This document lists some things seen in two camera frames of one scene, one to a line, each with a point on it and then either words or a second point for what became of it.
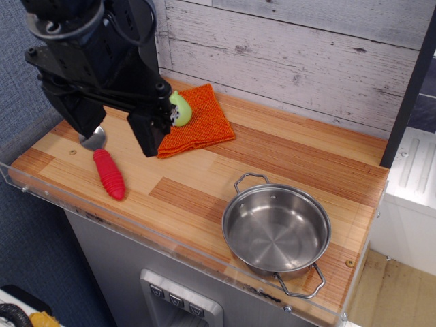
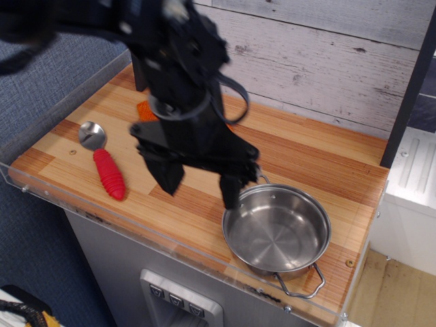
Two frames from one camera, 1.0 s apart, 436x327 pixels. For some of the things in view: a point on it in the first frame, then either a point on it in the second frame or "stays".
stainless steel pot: [279, 230] stays
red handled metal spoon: [110, 171] stays
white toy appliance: [405, 230] stays
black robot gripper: [111, 69] -> [191, 128]
